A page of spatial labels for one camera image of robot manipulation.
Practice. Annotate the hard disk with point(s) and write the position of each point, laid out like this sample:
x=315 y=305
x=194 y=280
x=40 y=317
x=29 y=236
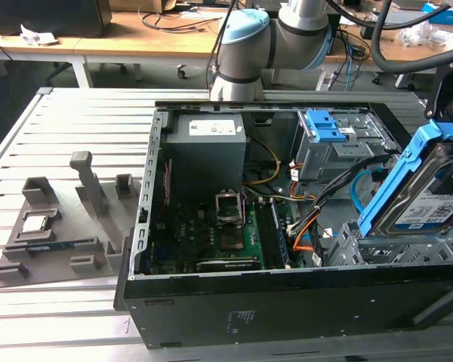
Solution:
x=430 y=211

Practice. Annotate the large black box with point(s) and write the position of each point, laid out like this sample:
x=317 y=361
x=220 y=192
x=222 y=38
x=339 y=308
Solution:
x=60 y=17

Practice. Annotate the blue plastic drive latch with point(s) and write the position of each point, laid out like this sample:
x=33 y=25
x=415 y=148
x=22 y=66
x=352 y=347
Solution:
x=324 y=126

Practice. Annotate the grey optical drive cage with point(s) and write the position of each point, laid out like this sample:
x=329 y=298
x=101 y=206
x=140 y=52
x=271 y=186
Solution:
x=324 y=158

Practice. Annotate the wooden desk with clutter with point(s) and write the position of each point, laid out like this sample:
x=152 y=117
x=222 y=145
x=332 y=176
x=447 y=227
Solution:
x=411 y=53

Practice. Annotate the green motherboard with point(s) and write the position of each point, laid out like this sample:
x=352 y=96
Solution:
x=254 y=241

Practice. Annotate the black tower box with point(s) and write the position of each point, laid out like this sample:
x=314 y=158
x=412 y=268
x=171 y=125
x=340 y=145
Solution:
x=336 y=37

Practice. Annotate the black graphics card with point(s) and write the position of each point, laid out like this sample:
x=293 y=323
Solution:
x=226 y=264

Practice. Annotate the grey parts rack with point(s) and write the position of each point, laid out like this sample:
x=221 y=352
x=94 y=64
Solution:
x=64 y=226

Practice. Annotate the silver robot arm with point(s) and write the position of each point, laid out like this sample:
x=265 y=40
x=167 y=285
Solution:
x=245 y=53

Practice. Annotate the black RAM slot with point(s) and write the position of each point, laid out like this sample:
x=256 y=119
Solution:
x=270 y=234
x=281 y=234
x=264 y=234
x=275 y=234

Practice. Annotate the white power strip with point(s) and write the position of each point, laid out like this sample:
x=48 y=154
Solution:
x=324 y=81

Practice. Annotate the grey power supply unit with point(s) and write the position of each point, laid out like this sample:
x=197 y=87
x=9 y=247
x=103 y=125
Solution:
x=204 y=158

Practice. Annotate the silver CPU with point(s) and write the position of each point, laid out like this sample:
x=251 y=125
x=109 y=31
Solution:
x=37 y=223

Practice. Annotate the CPU socket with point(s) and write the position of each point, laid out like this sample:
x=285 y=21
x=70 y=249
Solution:
x=232 y=241

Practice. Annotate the crumpled clear plastic bag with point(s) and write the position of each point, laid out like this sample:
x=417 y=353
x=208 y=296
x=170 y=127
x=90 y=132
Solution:
x=423 y=35

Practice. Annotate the crumpled white paper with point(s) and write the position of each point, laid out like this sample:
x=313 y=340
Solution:
x=37 y=35

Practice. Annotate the black PC case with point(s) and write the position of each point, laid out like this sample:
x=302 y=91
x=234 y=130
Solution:
x=287 y=313

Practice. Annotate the wooden desk white legs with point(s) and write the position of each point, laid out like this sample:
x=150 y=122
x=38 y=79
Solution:
x=136 y=41

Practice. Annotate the black caster wheel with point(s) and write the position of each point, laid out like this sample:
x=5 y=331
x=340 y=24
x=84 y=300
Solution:
x=181 y=71

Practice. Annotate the blue RAM stick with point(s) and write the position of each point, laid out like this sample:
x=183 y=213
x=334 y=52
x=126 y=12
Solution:
x=53 y=246

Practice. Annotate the grey disk bay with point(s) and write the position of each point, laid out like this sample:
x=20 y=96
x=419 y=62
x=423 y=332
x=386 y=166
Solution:
x=343 y=249

